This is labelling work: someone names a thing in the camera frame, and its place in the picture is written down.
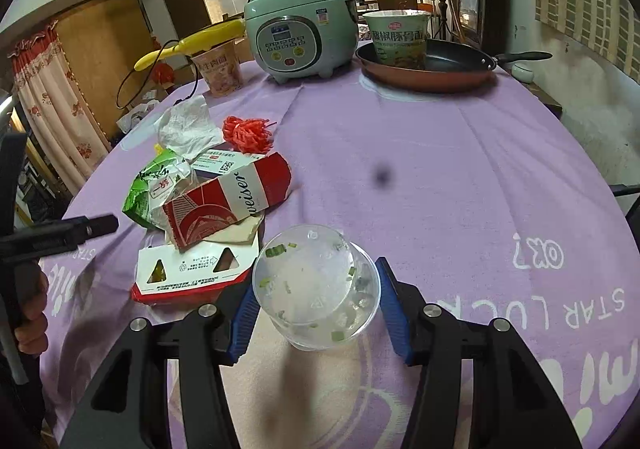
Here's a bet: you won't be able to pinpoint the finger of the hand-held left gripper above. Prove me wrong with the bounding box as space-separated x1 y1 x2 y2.
0 214 120 262

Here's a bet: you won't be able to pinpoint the white plastic bag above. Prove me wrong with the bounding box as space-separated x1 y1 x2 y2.
116 101 161 132

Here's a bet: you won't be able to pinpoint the wooden partition panel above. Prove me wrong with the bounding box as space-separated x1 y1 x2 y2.
55 0 161 150

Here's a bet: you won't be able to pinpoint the green snack packet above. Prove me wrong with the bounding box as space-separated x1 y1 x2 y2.
122 147 196 230

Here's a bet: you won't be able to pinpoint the clear plastic cup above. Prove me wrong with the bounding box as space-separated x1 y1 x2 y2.
251 224 383 352

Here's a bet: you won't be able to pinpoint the black chair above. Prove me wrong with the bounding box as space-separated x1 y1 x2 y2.
607 181 640 230

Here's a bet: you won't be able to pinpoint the green rice cooker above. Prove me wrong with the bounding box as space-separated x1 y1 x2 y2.
243 0 360 84

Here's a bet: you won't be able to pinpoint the beige paper towel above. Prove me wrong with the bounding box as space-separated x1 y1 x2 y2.
200 216 263 246

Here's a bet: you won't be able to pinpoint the black power cable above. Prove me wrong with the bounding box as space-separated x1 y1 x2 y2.
116 44 211 110

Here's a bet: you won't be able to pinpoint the person's left hand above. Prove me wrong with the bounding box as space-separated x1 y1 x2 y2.
14 263 50 357

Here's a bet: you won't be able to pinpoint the purple printed tablecloth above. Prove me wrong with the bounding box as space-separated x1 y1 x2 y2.
39 49 636 449

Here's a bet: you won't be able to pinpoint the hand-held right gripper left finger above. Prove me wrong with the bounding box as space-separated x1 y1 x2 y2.
60 274 261 449

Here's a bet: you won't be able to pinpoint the red white carton triangular holes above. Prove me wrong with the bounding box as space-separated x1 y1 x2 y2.
131 229 261 307

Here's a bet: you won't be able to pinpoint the crumpled white tissue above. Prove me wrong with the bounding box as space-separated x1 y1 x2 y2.
157 95 224 162

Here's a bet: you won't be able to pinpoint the white medicine box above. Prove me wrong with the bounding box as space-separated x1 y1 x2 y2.
191 149 271 180

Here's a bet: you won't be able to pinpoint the pink instant noodle cup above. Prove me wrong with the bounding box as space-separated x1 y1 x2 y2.
190 40 244 97

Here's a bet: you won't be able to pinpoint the yellow electric swatter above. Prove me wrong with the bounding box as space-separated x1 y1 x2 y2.
134 19 246 72

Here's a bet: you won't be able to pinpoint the red mesh net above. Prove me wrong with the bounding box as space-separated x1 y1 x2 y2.
221 116 276 154

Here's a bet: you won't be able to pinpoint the copper frying pan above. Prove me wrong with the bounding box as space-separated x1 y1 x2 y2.
355 39 553 94

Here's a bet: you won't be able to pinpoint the floral curtain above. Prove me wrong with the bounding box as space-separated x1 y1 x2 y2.
7 21 112 180

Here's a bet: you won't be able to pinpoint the red and white beer carton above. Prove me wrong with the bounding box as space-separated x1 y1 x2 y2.
161 152 293 252

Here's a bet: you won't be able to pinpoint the green instant noodle cup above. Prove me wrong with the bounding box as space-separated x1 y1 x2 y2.
362 10 432 70

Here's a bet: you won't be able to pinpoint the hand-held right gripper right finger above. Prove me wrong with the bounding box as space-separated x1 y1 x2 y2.
375 256 583 449

